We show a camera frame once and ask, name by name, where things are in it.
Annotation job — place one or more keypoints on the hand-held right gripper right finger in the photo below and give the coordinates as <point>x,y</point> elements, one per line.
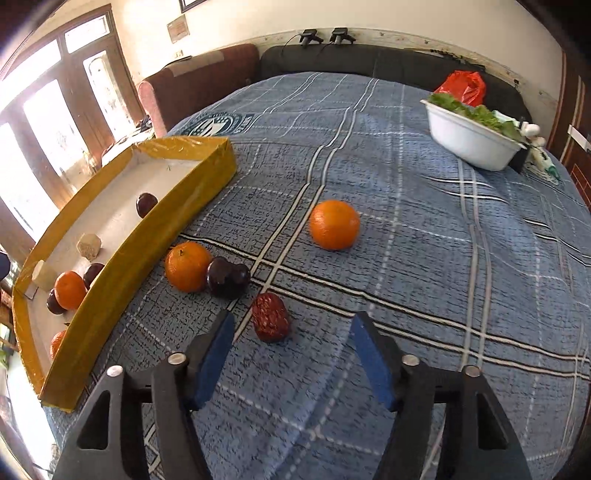
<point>369,360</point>

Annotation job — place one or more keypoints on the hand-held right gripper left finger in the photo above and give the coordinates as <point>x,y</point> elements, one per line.
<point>214,360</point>

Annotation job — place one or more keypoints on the red jujube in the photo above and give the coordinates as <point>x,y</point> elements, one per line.
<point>271,317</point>

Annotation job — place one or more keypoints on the yellow cardboard box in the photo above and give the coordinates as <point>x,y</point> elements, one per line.
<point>152,258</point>

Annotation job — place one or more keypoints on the dark red plum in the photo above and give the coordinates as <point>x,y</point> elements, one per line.
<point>54,303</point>
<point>226,277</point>
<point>146,204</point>
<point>93,274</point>

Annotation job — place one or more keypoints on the small orange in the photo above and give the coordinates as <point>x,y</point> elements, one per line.
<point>57,345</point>
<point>188,266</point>
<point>70,290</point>

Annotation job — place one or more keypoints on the peeled sugarcane piece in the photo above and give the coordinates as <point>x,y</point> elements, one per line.
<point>88,245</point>
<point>44,276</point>

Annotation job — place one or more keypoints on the blue plaid blanket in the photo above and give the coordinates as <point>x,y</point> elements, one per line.
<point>415,254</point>

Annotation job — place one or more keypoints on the large orange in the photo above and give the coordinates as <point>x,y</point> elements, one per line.
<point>334,225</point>

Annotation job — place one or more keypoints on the white bowl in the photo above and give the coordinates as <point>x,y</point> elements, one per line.
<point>471,141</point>

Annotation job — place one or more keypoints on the green lettuce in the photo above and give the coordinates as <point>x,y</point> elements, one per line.
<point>480,115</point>

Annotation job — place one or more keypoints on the red-brown armchair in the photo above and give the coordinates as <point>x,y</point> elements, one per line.
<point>198,87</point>

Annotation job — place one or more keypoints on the wooden cabinet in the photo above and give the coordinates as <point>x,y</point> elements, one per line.
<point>582,184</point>

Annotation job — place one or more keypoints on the white toy figure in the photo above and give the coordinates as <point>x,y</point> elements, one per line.
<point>531,131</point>

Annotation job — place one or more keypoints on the red plastic bag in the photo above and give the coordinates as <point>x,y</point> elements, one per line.
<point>464,87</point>

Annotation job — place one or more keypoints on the black leather sofa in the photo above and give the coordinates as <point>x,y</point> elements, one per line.
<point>369,60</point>

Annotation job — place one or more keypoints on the wooden glass door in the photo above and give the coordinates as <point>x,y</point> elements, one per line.
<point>74,83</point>

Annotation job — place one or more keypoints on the black wall-mounted device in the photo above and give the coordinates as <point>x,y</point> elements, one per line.
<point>308,38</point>
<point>340,36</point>

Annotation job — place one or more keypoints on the small wall plaque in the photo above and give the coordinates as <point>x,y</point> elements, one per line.
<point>178,28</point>

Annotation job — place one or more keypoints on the framed wall picture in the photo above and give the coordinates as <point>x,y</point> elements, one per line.
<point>196,4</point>

